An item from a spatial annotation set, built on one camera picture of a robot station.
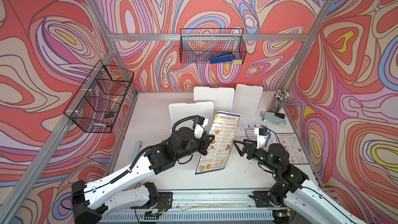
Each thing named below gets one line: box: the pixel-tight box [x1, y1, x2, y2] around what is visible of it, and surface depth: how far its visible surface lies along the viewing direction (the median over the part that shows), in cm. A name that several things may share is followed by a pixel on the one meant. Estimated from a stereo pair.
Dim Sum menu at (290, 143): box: [276, 132, 310, 165], surface depth 93 cm
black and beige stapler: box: [260, 111, 286, 119], surface depth 103 cm
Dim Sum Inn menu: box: [194, 110, 241, 175], surface depth 70 cm
